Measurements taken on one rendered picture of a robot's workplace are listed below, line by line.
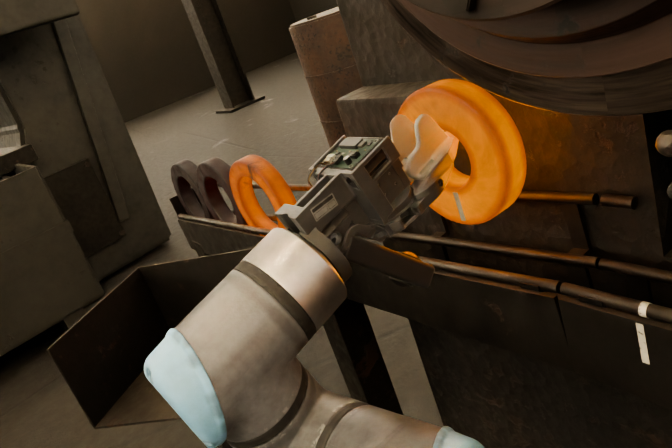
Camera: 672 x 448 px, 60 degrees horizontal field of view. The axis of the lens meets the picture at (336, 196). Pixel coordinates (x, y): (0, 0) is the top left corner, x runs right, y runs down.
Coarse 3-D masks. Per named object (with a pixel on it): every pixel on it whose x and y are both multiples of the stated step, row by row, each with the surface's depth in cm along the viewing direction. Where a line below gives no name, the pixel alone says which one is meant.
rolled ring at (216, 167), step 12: (204, 168) 120; (216, 168) 116; (228, 168) 116; (204, 180) 123; (216, 180) 118; (228, 180) 115; (204, 192) 127; (216, 192) 128; (228, 192) 115; (216, 204) 128; (216, 216) 128; (228, 216) 127; (240, 216) 116; (228, 228) 125
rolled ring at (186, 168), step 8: (184, 160) 135; (176, 168) 135; (184, 168) 132; (192, 168) 132; (176, 176) 138; (184, 176) 133; (192, 176) 130; (176, 184) 141; (184, 184) 142; (192, 184) 131; (176, 192) 144; (184, 192) 143; (192, 192) 144; (200, 192) 130; (184, 200) 143; (192, 200) 144; (200, 200) 132; (184, 208) 145; (192, 208) 143; (200, 208) 143; (200, 216) 142; (208, 216) 133; (208, 224) 135
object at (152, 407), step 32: (224, 256) 86; (128, 288) 89; (160, 288) 92; (192, 288) 90; (96, 320) 82; (128, 320) 88; (160, 320) 94; (64, 352) 77; (96, 352) 82; (128, 352) 87; (96, 384) 81; (128, 384) 86; (96, 416) 80; (128, 416) 78; (160, 416) 75
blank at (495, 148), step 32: (416, 96) 59; (448, 96) 56; (480, 96) 55; (448, 128) 58; (480, 128) 54; (512, 128) 55; (480, 160) 56; (512, 160) 54; (448, 192) 62; (480, 192) 58; (512, 192) 56
